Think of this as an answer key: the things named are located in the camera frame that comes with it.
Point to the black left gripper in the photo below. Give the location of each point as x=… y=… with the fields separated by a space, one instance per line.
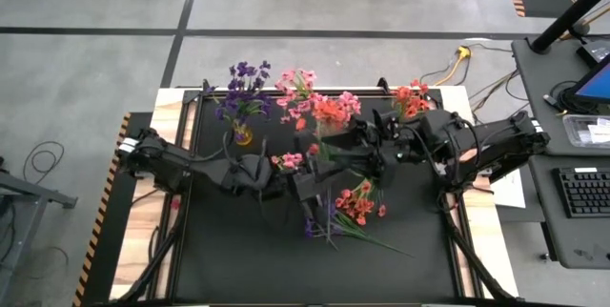
x=293 y=185

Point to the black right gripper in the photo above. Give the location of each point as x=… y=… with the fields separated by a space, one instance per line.
x=376 y=154

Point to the purple artificial flower bunch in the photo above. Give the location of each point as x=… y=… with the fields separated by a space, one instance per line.
x=243 y=99
x=309 y=228

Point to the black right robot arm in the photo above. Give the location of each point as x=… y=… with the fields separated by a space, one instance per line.
x=500 y=135

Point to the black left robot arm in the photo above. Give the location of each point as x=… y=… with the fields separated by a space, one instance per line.
x=190 y=166

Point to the yellow glass vase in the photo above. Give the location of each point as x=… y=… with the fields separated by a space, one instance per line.
x=244 y=137

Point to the white paper sheet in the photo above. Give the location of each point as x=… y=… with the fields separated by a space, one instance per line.
x=510 y=192

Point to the grey side desk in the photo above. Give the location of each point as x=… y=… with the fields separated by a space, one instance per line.
x=548 y=231

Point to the clear plastic box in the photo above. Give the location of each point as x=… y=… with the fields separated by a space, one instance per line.
x=579 y=130

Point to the black keyboard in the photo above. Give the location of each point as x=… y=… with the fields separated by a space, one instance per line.
x=586 y=195

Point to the blue-screen monitor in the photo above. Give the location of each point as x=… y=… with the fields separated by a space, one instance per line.
x=598 y=83

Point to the black stand pole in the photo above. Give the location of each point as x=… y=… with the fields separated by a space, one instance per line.
x=572 y=11

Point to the small black device box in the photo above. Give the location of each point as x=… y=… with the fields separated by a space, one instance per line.
x=595 y=52

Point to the grey metal stand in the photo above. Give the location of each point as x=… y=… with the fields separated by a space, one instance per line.
x=28 y=188

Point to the black metal table frame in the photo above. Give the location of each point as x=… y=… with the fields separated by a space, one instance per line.
x=310 y=301

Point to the black diagonal frame strut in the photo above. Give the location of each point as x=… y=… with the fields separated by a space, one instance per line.
x=152 y=258
x=475 y=259

